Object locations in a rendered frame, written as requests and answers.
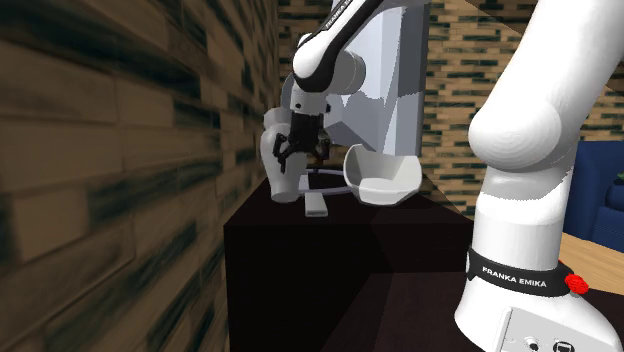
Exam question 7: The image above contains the white vase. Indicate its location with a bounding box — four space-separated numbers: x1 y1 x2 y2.
259 106 308 204

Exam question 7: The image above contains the white angular bowl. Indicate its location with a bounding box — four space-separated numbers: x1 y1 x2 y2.
342 144 423 206

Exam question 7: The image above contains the blue sofa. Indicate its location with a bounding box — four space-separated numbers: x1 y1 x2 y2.
562 140 624 255

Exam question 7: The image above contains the white remote control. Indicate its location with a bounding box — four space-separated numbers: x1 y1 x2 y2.
303 191 329 218

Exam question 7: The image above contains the dark plate with pale rim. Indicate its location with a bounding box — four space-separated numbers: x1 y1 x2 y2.
298 167 354 198

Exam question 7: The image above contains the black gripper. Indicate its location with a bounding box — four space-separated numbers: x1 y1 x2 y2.
272 111 332 175

